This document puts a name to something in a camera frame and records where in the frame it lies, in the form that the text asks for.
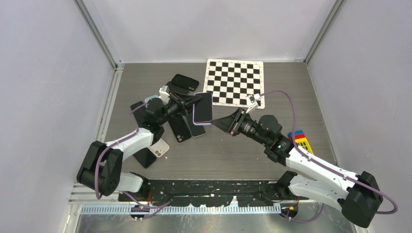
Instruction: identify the black white chessboard mat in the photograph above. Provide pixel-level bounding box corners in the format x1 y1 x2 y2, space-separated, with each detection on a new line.
203 59 264 108

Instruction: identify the aluminium front rail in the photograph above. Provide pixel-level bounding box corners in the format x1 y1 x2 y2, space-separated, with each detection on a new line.
68 181 362 216

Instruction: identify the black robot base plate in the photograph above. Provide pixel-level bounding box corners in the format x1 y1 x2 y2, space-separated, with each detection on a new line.
117 179 310 208

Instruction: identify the red blue toy block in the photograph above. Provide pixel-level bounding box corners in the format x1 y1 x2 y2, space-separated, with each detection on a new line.
288 130 306 139

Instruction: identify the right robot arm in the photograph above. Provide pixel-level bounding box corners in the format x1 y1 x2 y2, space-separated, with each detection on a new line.
212 108 383 228

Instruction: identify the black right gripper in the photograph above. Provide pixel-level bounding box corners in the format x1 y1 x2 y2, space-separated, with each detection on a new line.
211 107 269 146

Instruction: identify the black phone case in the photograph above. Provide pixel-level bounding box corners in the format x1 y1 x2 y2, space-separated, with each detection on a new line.
168 115 192 143

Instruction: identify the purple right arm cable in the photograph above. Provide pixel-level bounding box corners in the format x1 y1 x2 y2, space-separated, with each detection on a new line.
257 90 398 224

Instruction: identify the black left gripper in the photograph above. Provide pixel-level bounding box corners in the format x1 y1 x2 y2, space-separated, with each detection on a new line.
158 92 203 126

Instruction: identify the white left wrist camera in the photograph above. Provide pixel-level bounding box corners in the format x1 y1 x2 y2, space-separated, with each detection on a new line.
159 85 170 104

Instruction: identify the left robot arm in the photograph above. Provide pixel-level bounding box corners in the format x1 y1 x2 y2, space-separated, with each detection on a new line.
76 92 202 201

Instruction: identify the yellow window toy block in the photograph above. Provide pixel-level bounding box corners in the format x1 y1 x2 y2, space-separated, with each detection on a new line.
295 137 313 154

